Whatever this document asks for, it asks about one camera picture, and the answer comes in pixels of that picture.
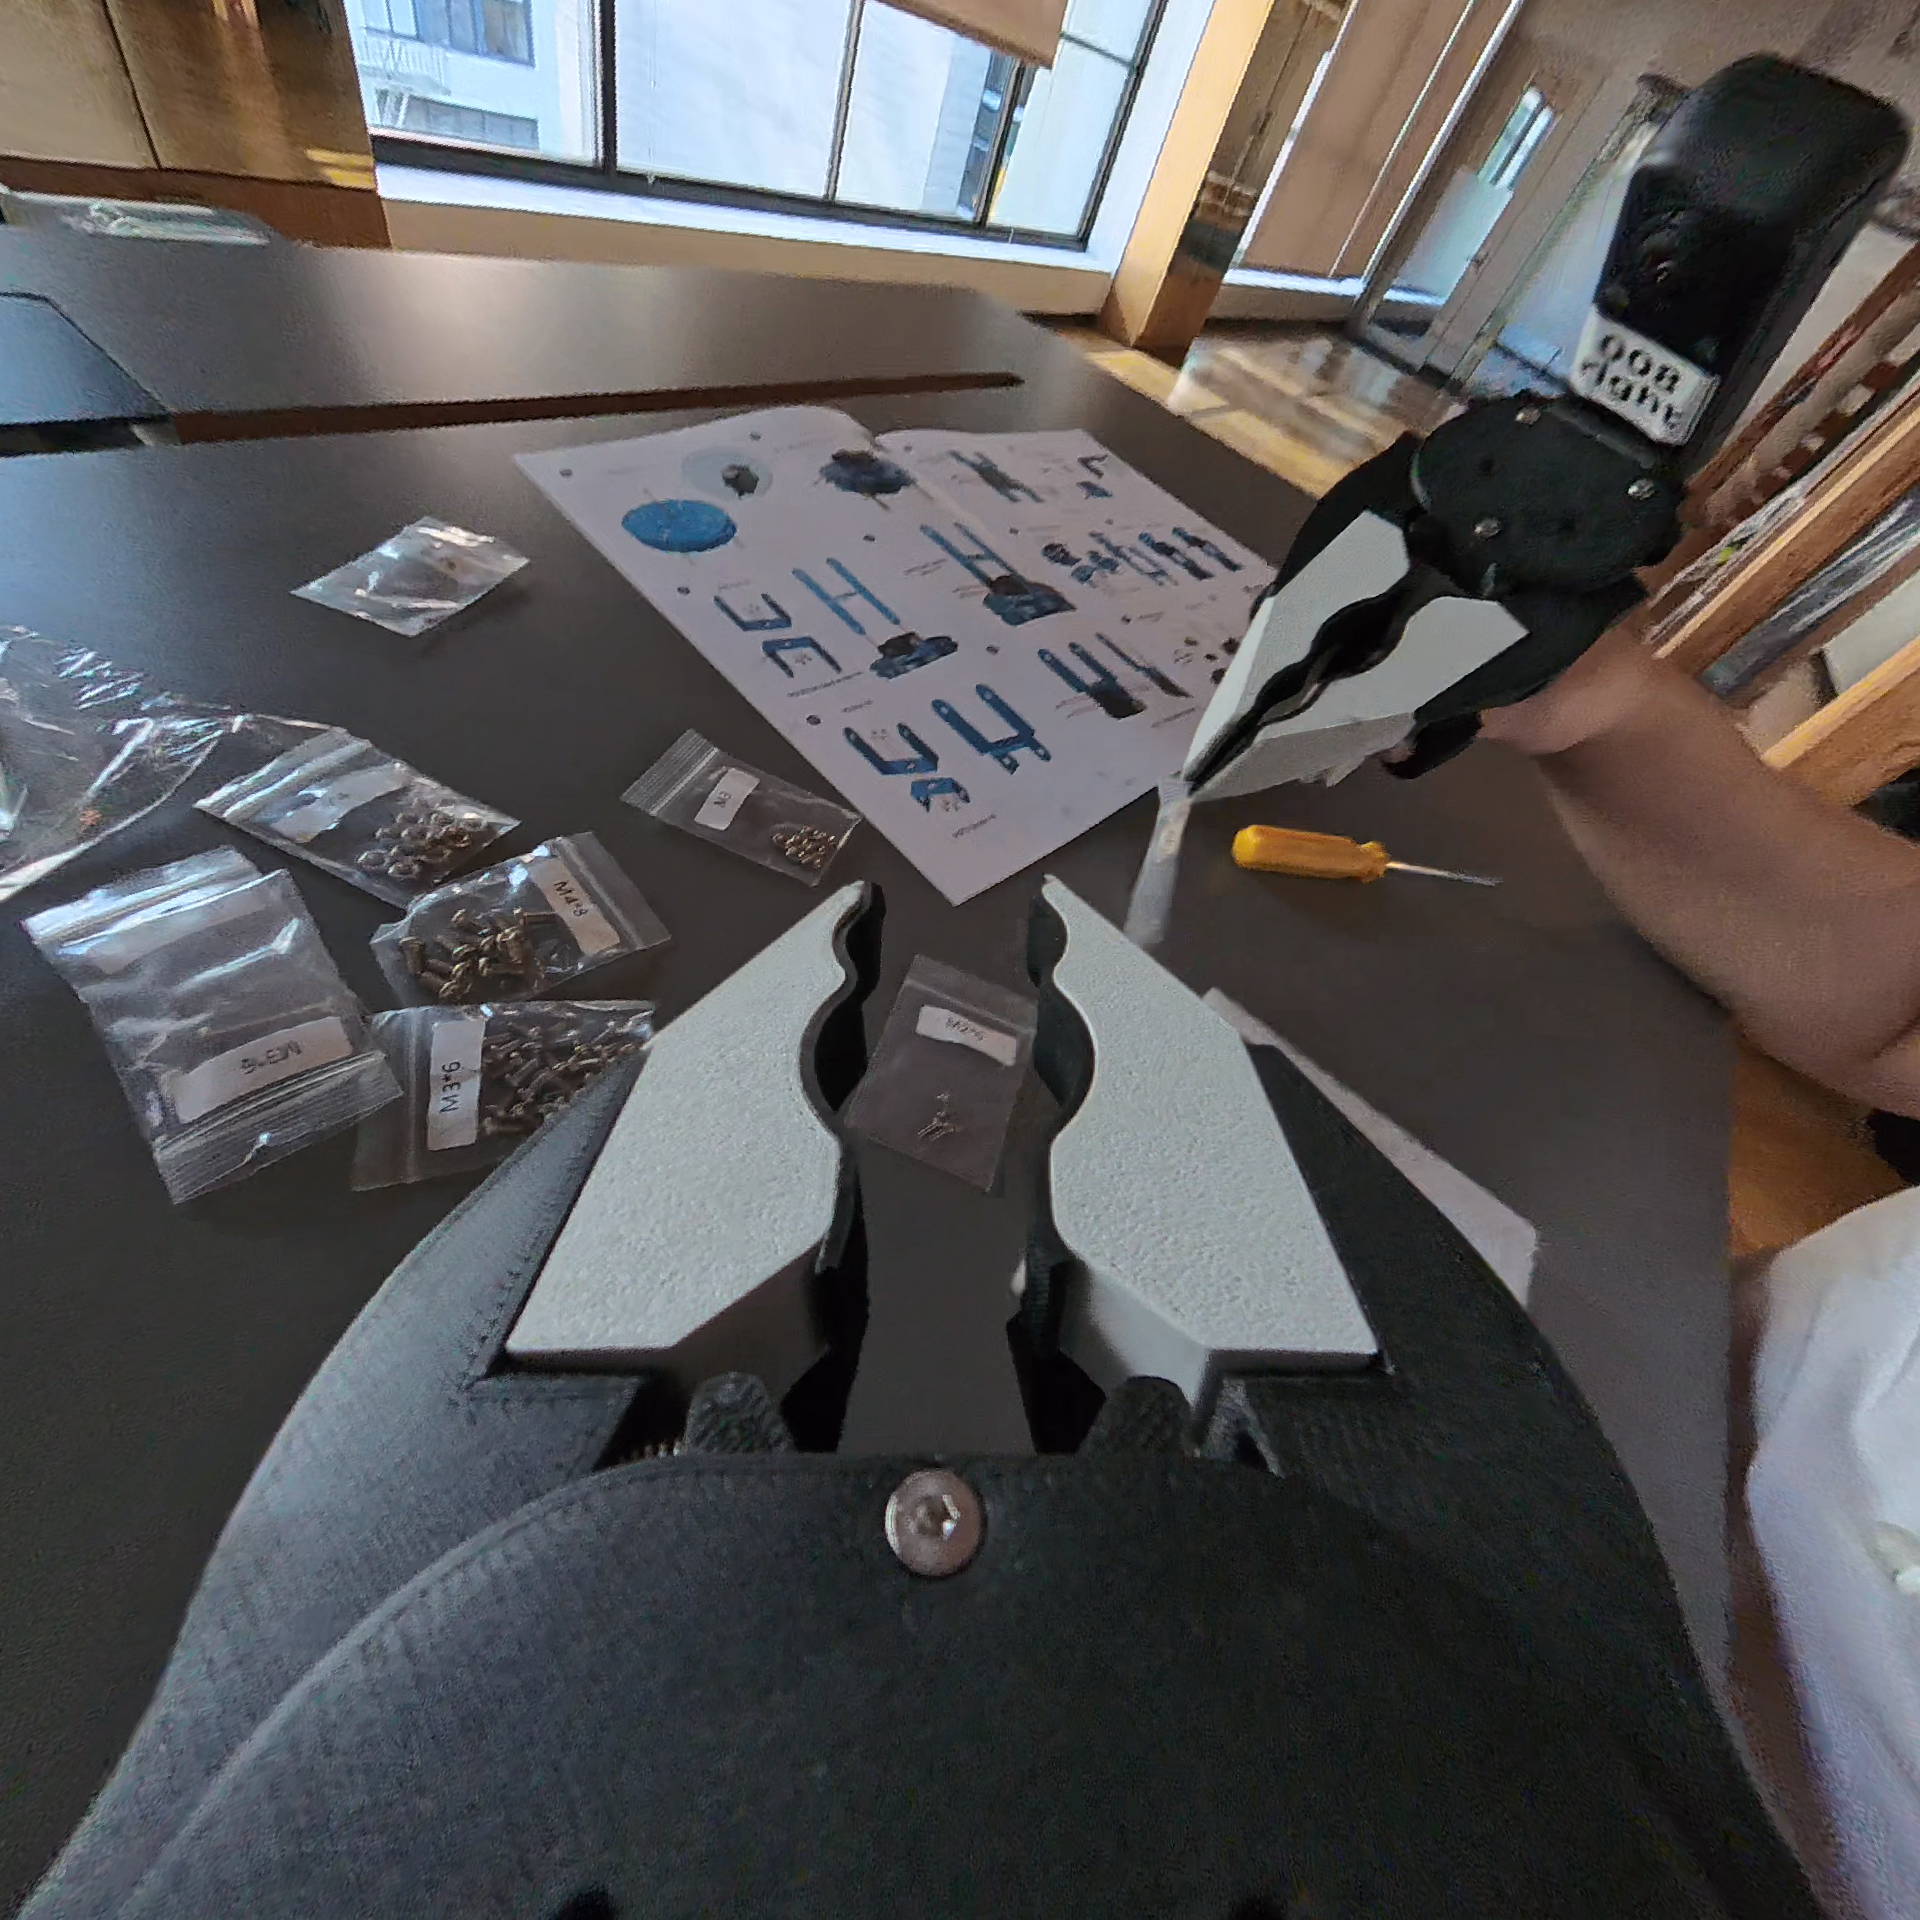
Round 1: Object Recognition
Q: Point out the person's right forearm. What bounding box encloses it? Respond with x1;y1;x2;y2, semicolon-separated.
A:
1530;659;1920;1119

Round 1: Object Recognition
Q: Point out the robot assembly instruction sheet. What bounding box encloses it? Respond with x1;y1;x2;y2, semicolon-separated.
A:
515;403;1285;905

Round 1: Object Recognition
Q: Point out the person's right hand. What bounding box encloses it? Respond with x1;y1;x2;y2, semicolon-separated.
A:
1477;622;1701;770

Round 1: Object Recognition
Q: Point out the large window wall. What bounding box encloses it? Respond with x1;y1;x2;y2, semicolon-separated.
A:
343;0;1172;248

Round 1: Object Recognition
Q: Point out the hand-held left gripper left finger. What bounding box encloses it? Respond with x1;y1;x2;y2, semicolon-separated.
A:
507;881;879;1454

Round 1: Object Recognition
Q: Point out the yellow handled screwdriver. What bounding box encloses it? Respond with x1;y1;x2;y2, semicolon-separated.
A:
1230;825;1501;888

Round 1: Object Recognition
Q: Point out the wooden column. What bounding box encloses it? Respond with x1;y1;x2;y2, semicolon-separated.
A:
1102;0;1277;353

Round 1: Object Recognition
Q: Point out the wooden rail frame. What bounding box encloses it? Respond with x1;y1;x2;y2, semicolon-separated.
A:
1641;285;1920;798

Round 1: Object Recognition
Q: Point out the white foam sheet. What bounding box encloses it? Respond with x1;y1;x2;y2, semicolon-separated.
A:
1201;986;1543;1306

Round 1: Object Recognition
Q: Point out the clear bag of washers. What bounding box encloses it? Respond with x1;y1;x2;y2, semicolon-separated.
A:
194;728;521;905

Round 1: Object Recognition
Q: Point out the crumpled clear plastic bag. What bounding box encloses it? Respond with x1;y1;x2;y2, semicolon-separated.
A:
0;625;324;902

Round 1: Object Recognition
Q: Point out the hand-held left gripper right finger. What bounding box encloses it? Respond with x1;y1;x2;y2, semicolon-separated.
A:
1009;877;1382;1454

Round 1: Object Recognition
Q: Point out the clear bag of bronze screws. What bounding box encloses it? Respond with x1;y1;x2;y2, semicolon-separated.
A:
371;834;673;1010

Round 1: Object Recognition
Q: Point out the clear bag of round nuts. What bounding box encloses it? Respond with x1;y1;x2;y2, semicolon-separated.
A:
621;728;863;886

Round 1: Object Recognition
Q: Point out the clear bag of tiny nuts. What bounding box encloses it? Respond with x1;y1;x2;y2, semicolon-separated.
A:
1123;779;1203;951

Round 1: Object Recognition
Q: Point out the dark grey desk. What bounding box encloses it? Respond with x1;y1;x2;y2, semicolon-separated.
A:
0;223;1742;1920

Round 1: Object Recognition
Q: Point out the clear bag with few screws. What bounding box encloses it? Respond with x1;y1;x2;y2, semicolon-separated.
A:
839;957;1039;1192

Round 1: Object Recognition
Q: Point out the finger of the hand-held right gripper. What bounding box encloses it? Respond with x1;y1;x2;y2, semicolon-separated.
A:
1183;597;1527;798
1181;514;1414;782

